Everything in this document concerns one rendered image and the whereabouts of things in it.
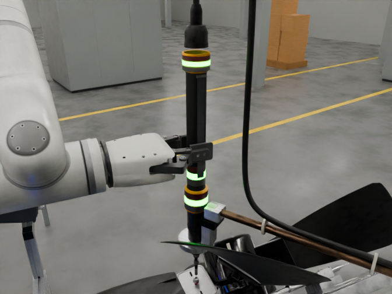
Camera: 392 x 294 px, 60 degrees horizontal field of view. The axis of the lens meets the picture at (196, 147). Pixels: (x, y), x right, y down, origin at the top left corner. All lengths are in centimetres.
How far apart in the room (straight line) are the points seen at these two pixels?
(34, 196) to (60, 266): 218
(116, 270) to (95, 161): 207
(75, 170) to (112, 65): 650
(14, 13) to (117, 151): 31
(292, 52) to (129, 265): 715
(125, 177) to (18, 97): 17
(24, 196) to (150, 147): 19
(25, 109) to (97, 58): 640
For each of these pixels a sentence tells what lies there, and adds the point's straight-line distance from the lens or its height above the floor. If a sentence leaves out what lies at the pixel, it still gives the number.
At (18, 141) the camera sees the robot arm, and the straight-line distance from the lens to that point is 44.
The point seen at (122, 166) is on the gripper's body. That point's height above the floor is 152.
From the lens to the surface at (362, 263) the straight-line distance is 57.
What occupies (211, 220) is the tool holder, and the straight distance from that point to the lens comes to 62.
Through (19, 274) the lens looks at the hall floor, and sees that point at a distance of 273.
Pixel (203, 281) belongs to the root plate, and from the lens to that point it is 77.
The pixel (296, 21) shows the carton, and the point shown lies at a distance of 874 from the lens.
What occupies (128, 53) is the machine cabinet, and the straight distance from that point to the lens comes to 707.
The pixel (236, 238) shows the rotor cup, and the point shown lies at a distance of 76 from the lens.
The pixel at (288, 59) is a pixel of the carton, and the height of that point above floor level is 24.
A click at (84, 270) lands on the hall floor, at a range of 259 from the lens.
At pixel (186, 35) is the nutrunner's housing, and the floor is 169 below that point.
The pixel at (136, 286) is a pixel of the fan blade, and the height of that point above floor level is 117.
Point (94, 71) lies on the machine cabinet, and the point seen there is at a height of 36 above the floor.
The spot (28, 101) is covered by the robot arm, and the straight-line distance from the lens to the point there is 47.
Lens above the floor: 175
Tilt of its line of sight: 25 degrees down
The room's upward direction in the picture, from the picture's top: straight up
